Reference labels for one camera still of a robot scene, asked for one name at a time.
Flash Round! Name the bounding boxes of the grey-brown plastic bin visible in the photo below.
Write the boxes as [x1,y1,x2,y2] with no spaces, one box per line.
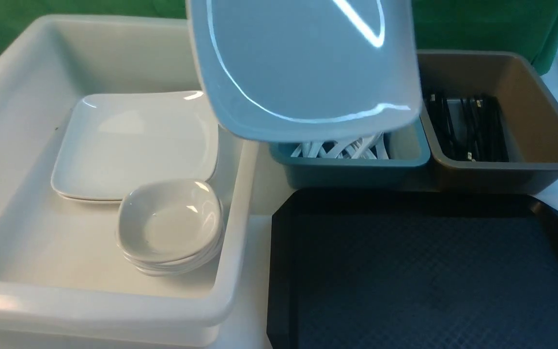
[417,49,558,194]

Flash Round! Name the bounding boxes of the large white square plate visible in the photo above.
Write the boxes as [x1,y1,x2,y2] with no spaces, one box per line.
[186,0,421,142]

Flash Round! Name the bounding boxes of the black serving tray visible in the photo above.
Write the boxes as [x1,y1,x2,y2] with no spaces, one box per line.
[266,189,558,349]

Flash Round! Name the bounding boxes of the white spoons in bin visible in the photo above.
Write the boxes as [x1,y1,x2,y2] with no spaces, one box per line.
[291,133,390,160]

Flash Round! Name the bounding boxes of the stacked white bowls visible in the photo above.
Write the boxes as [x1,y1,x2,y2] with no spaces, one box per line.
[115,179,226,277]

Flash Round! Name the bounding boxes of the teal plastic bin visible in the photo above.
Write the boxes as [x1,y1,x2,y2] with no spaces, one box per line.
[269,119,431,189]

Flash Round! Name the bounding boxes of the green backdrop cloth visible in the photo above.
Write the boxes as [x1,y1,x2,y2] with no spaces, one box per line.
[0,0,558,75]

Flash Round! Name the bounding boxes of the large white plastic tub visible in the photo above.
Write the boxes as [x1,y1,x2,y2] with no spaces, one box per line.
[0,15,268,349]

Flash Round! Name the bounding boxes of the stacked white square plates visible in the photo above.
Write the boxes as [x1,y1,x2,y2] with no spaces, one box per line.
[51,90,219,201]

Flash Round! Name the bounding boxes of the black chopsticks in bin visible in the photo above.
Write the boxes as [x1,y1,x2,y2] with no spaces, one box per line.
[423,90,510,162]

